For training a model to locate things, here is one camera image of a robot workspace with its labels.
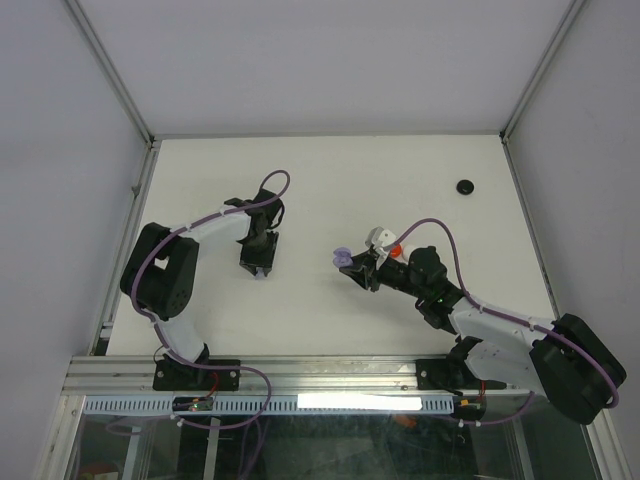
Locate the aluminium frame post left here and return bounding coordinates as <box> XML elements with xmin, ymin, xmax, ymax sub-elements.
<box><xmin>63</xmin><ymin>0</ymin><xmax>154</xmax><ymax>146</ymax></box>

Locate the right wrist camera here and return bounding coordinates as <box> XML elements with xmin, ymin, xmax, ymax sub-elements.
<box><xmin>365</xmin><ymin>226</ymin><xmax>397</xmax><ymax>258</ymax></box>

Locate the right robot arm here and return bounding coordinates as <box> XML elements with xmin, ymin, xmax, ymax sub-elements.
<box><xmin>333</xmin><ymin>246</ymin><xmax>626</xmax><ymax>425</ymax></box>

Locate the aluminium frame post right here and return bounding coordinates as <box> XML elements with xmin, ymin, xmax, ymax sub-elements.
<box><xmin>499</xmin><ymin>0</ymin><xmax>589</xmax><ymax>144</ymax></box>

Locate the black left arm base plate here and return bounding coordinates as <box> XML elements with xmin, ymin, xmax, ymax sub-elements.
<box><xmin>152</xmin><ymin>357</ymin><xmax>241</xmax><ymax>392</ymax></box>

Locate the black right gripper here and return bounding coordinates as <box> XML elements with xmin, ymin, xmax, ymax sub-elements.
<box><xmin>339</xmin><ymin>248</ymin><xmax>427</xmax><ymax>301</ymax></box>

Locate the aluminium frame post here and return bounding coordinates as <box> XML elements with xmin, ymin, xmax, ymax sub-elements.
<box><xmin>63</xmin><ymin>0</ymin><xmax>154</xmax><ymax>146</ymax></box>
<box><xmin>499</xmin><ymin>0</ymin><xmax>589</xmax><ymax>144</ymax></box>

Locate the grey slotted cable duct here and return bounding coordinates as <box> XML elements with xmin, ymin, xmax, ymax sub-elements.
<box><xmin>84</xmin><ymin>393</ymin><xmax>454</xmax><ymax>417</ymax></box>

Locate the black charging case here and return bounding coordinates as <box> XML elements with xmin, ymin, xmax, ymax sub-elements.
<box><xmin>456</xmin><ymin>179</ymin><xmax>475</xmax><ymax>196</ymax></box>

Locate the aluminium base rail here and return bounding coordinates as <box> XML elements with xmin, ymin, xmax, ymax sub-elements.
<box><xmin>63</xmin><ymin>353</ymin><xmax>551</xmax><ymax>401</ymax></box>

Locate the white charging case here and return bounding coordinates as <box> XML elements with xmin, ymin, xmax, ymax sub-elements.
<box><xmin>402</xmin><ymin>245</ymin><xmax>415</xmax><ymax>258</ymax></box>

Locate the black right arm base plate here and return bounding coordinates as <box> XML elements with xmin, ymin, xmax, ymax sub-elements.
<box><xmin>414</xmin><ymin>357</ymin><xmax>507</xmax><ymax>395</ymax></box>

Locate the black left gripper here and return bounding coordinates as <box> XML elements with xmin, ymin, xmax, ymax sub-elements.
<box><xmin>241</xmin><ymin>228</ymin><xmax>278</xmax><ymax>275</ymax></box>

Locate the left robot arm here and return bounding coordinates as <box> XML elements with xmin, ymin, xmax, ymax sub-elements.
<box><xmin>120</xmin><ymin>188</ymin><xmax>285</xmax><ymax>389</ymax></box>

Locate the lilac charging case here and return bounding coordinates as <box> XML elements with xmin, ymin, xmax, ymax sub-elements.
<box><xmin>333</xmin><ymin>247</ymin><xmax>353</xmax><ymax>269</ymax></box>

